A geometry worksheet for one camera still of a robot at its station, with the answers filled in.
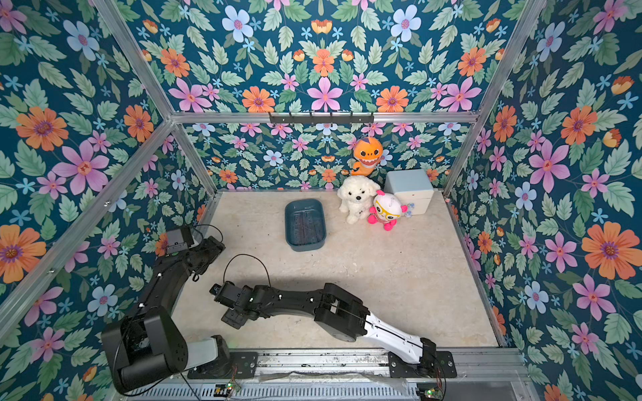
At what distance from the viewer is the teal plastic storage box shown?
1.02m

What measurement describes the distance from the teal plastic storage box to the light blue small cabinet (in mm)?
323

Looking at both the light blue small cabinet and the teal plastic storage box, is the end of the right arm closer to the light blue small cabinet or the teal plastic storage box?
the teal plastic storage box

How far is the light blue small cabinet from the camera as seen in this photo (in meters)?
1.01
